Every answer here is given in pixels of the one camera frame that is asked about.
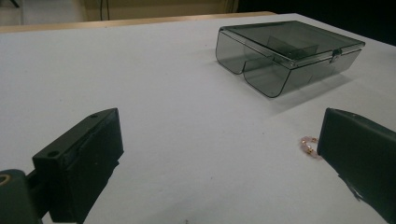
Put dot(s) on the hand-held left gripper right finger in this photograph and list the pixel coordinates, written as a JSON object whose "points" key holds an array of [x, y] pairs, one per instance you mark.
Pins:
{"points": [[361, 158]]}

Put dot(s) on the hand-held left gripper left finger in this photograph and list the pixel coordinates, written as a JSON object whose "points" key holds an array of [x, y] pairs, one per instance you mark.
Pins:
{"points": [[77, 165]]}

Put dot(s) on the transparent grey compartment box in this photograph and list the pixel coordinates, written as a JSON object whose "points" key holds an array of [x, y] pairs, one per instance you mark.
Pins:
{"points": [[289, 40]]}

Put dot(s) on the white table board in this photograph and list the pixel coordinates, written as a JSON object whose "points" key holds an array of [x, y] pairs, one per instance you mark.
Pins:
{"points": [[186, 124]]}

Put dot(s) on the wooden table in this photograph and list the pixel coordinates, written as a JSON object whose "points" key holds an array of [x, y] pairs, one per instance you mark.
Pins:
{"points": [[124, 22]]}

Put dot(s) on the beige wooden shelf unit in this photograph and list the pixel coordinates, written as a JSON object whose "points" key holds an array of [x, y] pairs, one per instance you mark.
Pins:
{"points": [[162, 7]]}

